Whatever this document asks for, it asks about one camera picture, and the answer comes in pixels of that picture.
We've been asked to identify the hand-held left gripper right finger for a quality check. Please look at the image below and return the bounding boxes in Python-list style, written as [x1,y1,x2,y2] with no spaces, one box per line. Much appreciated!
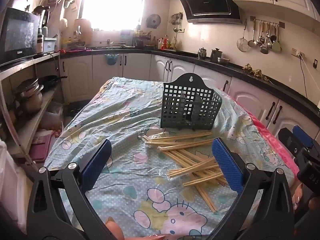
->
[211,137,295,240]

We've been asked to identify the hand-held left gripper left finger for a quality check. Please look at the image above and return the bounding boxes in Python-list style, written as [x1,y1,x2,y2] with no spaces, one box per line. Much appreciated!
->
[26,139,113,240]

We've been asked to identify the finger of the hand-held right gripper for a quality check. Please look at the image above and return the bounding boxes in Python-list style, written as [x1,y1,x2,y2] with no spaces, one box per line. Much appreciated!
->
[278,127,302,160]
[292,125,314,148]

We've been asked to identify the bunch of chopsticks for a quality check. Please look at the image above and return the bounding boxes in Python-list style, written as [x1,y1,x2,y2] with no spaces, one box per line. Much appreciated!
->
[137,131,242,214]

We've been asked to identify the green plastic utensil basket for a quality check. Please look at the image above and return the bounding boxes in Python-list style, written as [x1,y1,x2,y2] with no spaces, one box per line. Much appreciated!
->
[160,72,223,132]

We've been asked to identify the small hanging utensils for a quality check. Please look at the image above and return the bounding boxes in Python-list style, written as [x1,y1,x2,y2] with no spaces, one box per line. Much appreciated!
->
[171,12,184,33]

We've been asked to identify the person's right hand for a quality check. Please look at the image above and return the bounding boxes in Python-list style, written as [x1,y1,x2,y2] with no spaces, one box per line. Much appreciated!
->
[291,182,320,209]

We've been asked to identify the person's left hand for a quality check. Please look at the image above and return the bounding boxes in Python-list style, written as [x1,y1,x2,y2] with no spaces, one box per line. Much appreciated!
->
[104,217,167,240]

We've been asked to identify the pink blanket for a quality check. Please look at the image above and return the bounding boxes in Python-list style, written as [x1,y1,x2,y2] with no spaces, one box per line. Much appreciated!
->
[220,90,300,178]

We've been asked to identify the cartoon cat printed tablecloth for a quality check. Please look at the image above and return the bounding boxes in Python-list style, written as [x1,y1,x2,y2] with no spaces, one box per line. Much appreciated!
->
[44,77,294,240]

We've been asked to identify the box of brown eggs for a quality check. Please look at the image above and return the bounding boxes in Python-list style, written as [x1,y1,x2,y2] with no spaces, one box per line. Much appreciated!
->
[40,120,64,138]

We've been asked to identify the pink storage box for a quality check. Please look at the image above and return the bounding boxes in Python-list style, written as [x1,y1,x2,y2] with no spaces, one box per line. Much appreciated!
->
[30,134,54,162]

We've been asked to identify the dark slippers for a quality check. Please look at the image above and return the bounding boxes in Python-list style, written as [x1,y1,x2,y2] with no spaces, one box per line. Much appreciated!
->
[66,102,87,117]

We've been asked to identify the clear plastic storage box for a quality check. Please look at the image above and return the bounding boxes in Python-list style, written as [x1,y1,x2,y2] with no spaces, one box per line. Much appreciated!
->
[46,102,64,120]

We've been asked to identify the ginger roots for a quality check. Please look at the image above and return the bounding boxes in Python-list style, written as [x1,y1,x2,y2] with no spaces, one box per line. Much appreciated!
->
[242,64,270,82]

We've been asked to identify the grey shelf unit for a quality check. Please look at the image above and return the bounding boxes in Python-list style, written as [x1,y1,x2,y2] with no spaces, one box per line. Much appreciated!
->
[0,52,63,160]

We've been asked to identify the white plastic bag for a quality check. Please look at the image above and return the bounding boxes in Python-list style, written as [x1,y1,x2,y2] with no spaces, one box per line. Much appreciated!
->
[0,140,28,230]

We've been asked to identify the white lower kitchen cabinets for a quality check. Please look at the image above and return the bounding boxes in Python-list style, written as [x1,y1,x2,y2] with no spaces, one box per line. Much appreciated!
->
[60,52,320,140]

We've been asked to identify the row of hanging ladles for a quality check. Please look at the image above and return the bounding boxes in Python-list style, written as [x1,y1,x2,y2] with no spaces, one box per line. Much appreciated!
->
[247,20,283,55]

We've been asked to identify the black frying pan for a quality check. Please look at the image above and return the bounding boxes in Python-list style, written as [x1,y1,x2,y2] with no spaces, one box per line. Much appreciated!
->
[37,75,68,90]

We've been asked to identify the black kitchen countertop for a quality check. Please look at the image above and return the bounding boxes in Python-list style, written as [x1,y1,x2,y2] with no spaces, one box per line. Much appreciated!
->
[60,47,320,120]

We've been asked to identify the blue hanging bin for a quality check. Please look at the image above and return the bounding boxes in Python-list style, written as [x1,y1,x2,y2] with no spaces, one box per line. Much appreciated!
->
[104,54,118,66]

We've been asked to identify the black lidded pot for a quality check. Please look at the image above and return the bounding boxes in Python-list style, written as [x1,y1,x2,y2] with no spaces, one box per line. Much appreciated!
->
[210,48,223,62]

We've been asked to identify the blue plastic box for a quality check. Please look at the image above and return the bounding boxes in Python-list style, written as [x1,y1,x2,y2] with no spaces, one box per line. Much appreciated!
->
[43,37,57,53]

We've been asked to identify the teal countertop box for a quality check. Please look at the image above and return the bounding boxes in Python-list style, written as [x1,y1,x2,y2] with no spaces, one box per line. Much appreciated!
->
[120,29,133,44]

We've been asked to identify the pale pink container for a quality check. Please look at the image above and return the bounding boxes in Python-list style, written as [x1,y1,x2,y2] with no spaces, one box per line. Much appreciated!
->
[75,19,93,45]

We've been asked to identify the dark bottle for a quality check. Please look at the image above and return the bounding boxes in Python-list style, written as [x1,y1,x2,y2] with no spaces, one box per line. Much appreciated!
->
[37,28,44,55]

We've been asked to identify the cluster of condiment bottles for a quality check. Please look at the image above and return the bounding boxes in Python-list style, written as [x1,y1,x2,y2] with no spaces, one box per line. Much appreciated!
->
[132,30,178,50]

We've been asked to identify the black microwave oven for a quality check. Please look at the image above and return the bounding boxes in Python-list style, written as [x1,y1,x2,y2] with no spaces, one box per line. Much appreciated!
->
[0,7,42,67]

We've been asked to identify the black electric kettle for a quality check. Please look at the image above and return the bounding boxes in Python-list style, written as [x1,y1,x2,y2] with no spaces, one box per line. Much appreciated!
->
[32,6,50,28]

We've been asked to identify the black range hood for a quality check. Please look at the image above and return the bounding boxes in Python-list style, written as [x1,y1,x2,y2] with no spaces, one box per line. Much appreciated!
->
[174,0,242,25]

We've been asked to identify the bright window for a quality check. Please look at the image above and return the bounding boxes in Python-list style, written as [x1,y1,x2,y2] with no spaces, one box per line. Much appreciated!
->
[80,0,148,32]

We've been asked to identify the black power cable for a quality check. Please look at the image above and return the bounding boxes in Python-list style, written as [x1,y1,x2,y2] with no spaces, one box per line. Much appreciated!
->
[299,55,309,98]

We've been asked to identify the wire mesh strainer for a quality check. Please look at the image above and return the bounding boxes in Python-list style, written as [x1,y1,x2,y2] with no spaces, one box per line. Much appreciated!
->
[237,20,249,52]

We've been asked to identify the metal utensil rail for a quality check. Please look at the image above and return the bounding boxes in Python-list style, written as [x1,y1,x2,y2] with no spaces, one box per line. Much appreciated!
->
[250,16,285,29]

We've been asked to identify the small wall fan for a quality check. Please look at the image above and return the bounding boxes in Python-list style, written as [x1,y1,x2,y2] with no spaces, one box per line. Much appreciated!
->
[146,14,162,29]

